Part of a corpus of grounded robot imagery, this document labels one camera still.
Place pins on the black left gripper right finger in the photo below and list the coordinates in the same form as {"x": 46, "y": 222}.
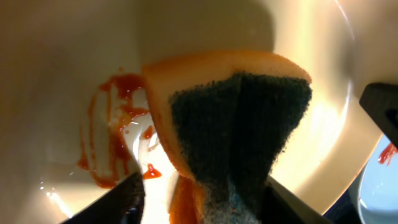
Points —
{"x": 280, "y": 206}

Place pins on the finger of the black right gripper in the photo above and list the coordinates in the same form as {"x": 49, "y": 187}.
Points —
{"x": 379, "y": 100}

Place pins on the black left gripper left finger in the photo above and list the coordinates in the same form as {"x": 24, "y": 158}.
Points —
{"x": 122, "y": 204}

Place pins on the yellow plate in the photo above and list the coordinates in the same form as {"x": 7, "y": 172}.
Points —
{"x": 55, "y": 53}

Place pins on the orange green sponge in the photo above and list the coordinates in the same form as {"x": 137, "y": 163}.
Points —
{"x": 222, "y": 119}

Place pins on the near pale green plate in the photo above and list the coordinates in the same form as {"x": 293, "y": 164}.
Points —
{"x": 377, "y": 197}

